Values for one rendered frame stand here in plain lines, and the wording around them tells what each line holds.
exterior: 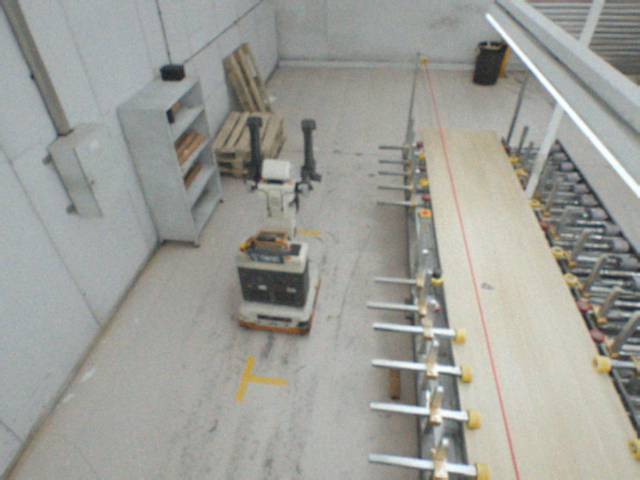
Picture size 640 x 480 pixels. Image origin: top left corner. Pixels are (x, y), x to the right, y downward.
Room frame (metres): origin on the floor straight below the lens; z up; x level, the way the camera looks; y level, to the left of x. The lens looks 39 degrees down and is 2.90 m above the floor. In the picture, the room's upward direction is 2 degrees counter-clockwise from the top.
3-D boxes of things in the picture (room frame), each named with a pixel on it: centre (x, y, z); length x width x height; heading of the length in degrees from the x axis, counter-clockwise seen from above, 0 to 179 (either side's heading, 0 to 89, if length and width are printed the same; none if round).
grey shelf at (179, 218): (3.90, 1.39, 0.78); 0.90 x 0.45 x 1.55; 171
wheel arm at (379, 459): (0.76, -0.47, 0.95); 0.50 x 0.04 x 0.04; 81
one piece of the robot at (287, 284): (2.46, 0.31, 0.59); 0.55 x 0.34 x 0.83; 79
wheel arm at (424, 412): (1.01, -0.51, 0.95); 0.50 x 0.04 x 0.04; 81
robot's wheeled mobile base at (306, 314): (2.55, 0.30, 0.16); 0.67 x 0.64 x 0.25; 169
